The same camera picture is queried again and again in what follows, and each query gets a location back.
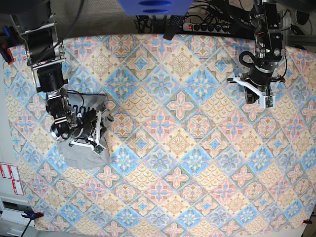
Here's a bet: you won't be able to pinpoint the grey T-shirt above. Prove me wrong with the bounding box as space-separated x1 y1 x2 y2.
56 94 110 169

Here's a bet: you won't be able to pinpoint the small orange clamp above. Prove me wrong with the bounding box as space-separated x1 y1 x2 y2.
303 220 313 224

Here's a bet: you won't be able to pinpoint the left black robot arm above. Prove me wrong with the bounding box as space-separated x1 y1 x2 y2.
227 0 286 108

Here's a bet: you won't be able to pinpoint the blue box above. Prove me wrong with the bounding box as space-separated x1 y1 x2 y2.
118 0 193 16

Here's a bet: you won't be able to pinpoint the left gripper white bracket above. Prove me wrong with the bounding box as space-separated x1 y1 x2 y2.
227 76 276 108

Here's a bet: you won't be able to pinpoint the patterned tile tablecloth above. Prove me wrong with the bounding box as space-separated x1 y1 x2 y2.
3 34 316 237

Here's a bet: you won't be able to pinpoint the orange black clamp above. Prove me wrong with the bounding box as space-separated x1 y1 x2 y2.
21 211 44 220

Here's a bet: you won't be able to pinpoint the red black clamp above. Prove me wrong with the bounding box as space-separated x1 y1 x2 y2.
0 26 14 65

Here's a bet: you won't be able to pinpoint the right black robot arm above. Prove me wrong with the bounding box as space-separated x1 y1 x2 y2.
0 0 113 156

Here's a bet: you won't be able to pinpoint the red white stickers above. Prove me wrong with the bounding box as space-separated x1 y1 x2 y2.
0 163 24 196

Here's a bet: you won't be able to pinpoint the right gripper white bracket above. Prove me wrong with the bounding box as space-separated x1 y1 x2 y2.
68 110 114 155

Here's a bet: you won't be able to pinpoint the black power strip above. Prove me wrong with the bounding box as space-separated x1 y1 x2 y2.
182 23 231 34

